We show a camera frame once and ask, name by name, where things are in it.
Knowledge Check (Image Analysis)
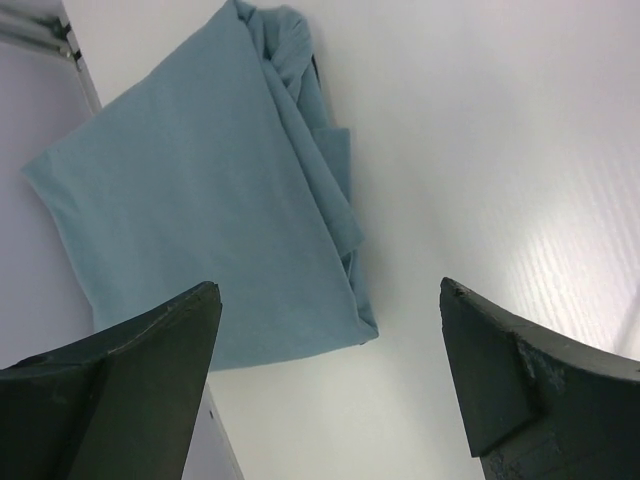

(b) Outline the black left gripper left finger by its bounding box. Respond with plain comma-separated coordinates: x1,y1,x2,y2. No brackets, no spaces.
1,282,222,479

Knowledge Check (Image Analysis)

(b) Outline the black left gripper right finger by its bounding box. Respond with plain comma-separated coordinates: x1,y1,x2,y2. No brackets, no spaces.
439,278,639,479

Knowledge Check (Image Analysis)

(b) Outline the folded blue t shirt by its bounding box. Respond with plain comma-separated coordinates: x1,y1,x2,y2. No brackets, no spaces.
23,1,378,370

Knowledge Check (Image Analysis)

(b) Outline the aluminium frame post left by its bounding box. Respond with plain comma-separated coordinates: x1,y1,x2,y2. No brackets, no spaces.
1,1,102,114

